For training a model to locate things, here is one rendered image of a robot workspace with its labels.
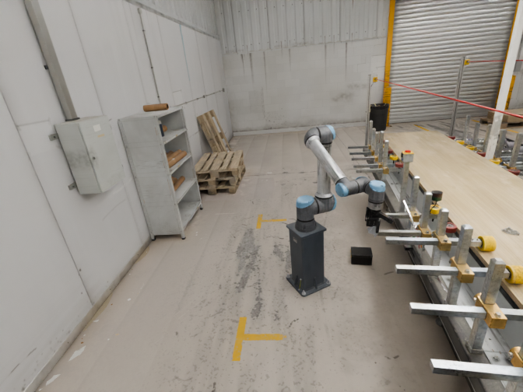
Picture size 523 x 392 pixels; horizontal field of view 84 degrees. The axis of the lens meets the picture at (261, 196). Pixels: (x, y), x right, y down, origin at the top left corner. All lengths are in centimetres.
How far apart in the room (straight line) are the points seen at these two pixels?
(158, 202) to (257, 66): 658
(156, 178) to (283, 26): 693
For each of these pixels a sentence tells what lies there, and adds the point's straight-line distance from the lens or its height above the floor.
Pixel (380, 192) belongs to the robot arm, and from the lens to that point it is 186.
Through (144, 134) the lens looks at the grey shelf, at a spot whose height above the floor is 136.
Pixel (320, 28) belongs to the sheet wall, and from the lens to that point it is 957.
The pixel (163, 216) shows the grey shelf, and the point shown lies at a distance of 379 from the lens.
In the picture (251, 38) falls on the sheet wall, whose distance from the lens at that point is 955.
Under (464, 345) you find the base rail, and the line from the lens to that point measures 167.
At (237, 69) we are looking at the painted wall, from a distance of 954.
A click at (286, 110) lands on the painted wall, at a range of 951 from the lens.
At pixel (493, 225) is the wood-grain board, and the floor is 90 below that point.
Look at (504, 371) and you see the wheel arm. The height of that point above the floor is 96.
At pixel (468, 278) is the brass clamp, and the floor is 95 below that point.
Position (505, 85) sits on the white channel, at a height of 156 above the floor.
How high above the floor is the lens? 188
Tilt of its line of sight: 23 degrees down
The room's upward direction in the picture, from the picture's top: 6 degrees counter-clockwise
